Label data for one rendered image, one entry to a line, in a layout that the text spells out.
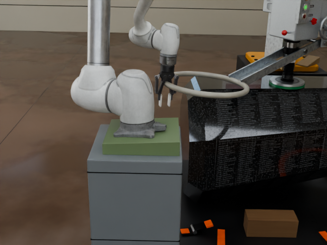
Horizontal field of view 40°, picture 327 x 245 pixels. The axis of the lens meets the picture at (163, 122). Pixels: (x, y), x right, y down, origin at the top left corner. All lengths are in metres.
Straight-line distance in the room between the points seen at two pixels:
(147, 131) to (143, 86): 0.20
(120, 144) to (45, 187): 1.52
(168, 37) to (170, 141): 0.64
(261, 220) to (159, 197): 0.96
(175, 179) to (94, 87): 0.54
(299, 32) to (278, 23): 0.15
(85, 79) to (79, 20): 7.05
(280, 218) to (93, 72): 1.46
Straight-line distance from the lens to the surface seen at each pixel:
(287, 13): 2.76
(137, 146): 1.88
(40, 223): 2.95
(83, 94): 2.01
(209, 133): 2.60
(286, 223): 2.79
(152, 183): 1.90
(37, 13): 9.19
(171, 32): 2.30
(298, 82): 2.91
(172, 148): 1.88
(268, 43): 3.75
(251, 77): 2.62
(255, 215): 2.78
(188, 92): 2.27
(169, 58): 2.33
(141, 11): 2.23
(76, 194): 3.20
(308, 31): 2.79
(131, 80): 1.89
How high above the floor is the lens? 1.64
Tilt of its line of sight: 22 degrees down
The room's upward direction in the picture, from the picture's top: 1 degrees clockwise
